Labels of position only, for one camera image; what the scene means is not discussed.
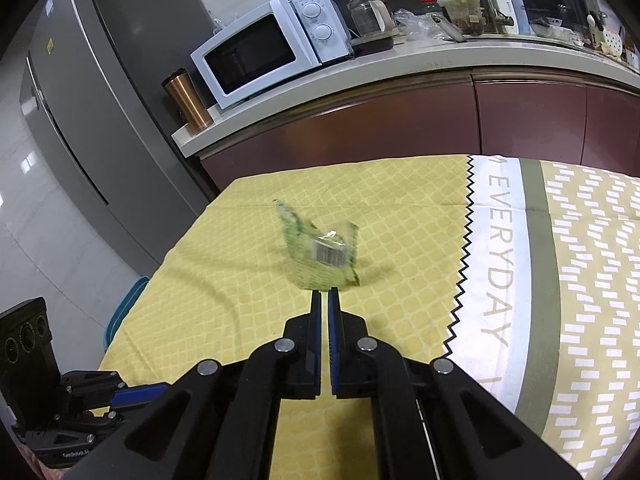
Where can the white soap dispenser bottle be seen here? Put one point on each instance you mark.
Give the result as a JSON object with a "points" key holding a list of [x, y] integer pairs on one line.
{"points": [[507, 16]]}

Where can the maroon lower kitchen cabinets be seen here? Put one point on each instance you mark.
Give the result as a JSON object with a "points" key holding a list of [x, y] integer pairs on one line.
{"points": [[520, 112]]}

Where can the copper travel mug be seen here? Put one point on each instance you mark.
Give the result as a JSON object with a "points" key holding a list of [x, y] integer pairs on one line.
{"points": [[180, 88]]}

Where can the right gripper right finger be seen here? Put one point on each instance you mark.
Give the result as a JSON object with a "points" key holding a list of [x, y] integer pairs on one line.
{"points": [[432, 420]]}

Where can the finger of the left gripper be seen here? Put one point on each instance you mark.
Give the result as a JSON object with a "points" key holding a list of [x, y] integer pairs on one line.
{"points": [[53, 433], [89, 389]]}

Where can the white kitchen countertop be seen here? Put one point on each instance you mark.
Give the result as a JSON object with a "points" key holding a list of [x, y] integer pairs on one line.
{"points": [[409, 59]]}

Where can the white microwave oven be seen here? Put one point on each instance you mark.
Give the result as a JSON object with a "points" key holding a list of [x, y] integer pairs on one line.
{"points": [[270, 45]]}

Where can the yellow patterned table cloth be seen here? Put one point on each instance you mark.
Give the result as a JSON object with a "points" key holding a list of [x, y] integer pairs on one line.
{"points": [[230, 284]]}

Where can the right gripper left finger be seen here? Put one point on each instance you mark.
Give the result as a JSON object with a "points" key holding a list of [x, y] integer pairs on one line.
{"points": [[218, 421]]}

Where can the green clear plastic wrapper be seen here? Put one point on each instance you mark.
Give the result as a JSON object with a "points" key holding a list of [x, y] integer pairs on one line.
{"points": [[319, 259]]}

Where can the grey double-door refrigerator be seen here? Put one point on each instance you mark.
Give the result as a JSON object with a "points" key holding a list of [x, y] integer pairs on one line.
{"points": [[94, 99]]}

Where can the blue plastic trash bin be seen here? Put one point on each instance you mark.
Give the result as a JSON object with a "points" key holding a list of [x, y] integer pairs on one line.
{"points": [[123, 309]]}

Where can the glass kettle jug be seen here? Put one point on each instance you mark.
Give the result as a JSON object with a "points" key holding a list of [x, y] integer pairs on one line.
{"points": [[371, 17]]}

